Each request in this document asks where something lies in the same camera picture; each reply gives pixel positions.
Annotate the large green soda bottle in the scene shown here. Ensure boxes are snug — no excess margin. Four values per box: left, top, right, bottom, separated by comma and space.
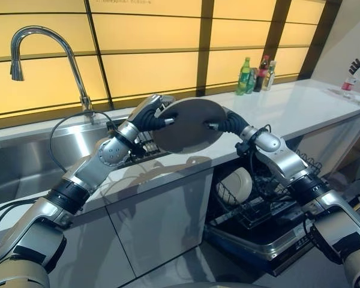
235, 56, 253, 96

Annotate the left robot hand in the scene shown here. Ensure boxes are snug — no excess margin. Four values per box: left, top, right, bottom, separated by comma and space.
128, 94, 179, 133

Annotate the chrome gooseneck faucet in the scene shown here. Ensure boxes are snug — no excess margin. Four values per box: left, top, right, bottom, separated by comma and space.
10, 25, 93, 113

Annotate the dark cola bottle red cap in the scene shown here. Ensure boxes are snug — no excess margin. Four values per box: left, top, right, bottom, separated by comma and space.
253, 55, 271, 92

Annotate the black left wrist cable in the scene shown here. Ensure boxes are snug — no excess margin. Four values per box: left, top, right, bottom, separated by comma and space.
49, 110, 121, 172

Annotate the cream white bowl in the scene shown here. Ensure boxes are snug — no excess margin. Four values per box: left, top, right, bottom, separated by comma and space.
215, 167, 254, 205

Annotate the black wire dishwasher rack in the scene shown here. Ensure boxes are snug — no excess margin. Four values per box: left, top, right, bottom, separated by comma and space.
212, 149, 323, 230

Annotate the small green bottle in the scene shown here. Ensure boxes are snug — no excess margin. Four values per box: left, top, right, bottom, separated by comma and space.
248, 67, 258, 93

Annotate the stainless steel sink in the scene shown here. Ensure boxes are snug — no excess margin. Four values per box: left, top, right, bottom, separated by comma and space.
0, 113, 158, 208

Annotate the round grey plate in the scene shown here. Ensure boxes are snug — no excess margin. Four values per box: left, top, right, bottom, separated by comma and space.
152, 98, 226, 155

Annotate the clear yellow oil bottle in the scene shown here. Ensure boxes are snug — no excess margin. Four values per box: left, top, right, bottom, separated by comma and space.
262, 61, 277, 91

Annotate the grey cabinet door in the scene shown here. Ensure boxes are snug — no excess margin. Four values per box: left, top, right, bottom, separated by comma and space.
104, 167, 215, 278

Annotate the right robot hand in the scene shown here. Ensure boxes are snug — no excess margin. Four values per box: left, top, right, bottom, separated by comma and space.
202, 106, 250, 135

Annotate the water bottle red label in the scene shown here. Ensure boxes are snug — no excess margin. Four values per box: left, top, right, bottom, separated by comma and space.
341, 76, 358, 98

